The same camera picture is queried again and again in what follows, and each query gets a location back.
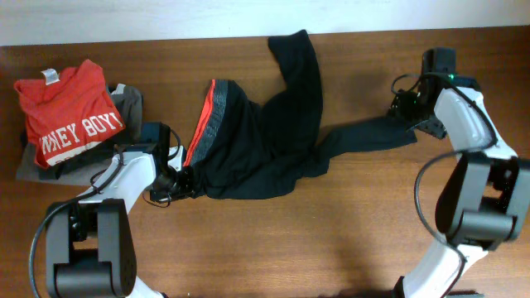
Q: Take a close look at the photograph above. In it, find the black leggings red waistband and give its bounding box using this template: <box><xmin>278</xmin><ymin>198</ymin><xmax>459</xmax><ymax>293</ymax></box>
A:
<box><xmin>185</xmin><ymin>30</ymin><xmax>417</xmax><ymax>199</ymax></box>

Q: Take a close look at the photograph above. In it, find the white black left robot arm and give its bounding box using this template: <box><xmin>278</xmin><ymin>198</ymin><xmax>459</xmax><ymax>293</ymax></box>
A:
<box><xmin>39</xmin><ymin>142</ymin><xmax>190</xmax><ymax>297</ymax></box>

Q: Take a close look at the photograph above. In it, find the red printed t-shirt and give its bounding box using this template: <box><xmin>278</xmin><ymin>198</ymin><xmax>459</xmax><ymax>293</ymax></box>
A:
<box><xmin>14</xmin><ymin>60</ymin><xmax>125</xmax><ymax>169</ymax></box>

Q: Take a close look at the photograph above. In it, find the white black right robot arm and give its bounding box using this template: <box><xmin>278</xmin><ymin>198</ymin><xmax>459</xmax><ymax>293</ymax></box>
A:
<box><xmin>392</xmin><ymin>73</ymin><xmax>529</xmax><ymax>297</ymax></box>

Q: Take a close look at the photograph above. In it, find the grey folded garment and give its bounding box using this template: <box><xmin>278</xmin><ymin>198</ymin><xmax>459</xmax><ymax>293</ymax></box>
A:
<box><xmin>15</xmin><ymin>83</ymin><xmax>145</xmax><ymax>188</ymax></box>

